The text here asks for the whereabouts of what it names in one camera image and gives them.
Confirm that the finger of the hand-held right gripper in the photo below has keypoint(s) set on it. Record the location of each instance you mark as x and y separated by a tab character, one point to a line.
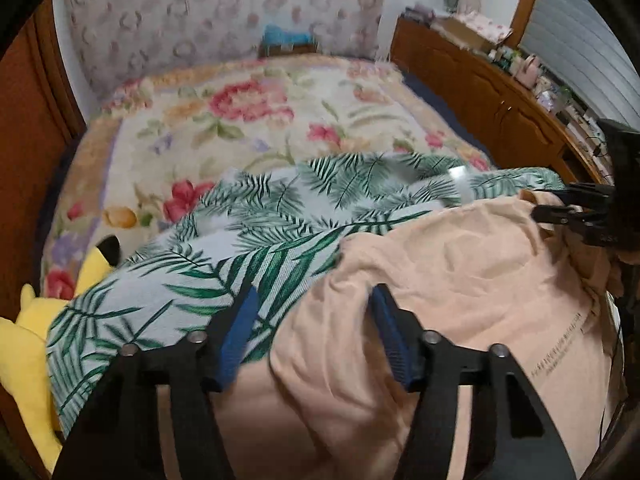
555	215
587	192

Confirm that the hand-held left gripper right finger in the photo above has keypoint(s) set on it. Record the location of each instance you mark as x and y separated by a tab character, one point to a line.
395	340

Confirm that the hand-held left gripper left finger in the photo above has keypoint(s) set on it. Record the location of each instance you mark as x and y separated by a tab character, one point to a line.
237	340

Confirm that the peach printed t-shirt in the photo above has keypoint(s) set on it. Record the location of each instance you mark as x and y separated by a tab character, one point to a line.
450	285

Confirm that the lavender tissue pack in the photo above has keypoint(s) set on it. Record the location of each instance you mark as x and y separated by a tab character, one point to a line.
546	98

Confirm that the palm leaf print sheet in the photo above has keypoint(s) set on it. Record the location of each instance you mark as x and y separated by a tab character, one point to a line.
280	210

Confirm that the pink thermos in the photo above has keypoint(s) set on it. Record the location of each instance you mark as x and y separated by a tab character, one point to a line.
530	67

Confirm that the wooden sideboard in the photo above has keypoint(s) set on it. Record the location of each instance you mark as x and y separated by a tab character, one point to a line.
475	90

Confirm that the navy bed sheet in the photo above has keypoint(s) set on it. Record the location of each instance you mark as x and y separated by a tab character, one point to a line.
440	110

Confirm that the pink floral cloth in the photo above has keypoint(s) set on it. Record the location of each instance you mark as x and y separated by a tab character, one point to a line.
480	22

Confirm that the cardboard box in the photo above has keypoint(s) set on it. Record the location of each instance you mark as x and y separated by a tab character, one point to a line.
460	35

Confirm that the yellow plush toy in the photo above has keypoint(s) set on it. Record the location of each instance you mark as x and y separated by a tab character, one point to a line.
25	350

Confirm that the floral blanket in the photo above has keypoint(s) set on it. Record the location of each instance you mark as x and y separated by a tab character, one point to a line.
225	110

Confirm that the brown box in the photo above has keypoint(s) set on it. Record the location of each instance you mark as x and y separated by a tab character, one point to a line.
290	50

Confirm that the circle print sheer curtain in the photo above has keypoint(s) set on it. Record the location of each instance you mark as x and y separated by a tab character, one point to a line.
200	10

